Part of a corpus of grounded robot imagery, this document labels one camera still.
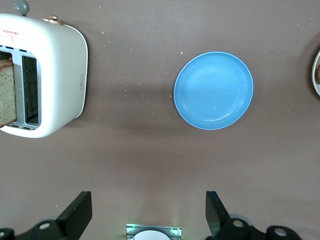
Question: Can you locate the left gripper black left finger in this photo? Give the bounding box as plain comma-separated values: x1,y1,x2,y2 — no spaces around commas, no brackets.
0,191,93,240

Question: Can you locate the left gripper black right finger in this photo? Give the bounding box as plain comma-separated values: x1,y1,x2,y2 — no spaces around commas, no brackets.
206,191,301,240

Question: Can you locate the blue plate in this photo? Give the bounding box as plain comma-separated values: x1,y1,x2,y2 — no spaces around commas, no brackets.
173,51,255,131

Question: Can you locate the beige plate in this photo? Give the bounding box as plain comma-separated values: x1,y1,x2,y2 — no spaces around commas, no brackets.
310,48,320,99

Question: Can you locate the white two-slot toaster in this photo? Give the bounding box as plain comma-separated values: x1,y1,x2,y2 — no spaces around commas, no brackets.
0,0,90,140

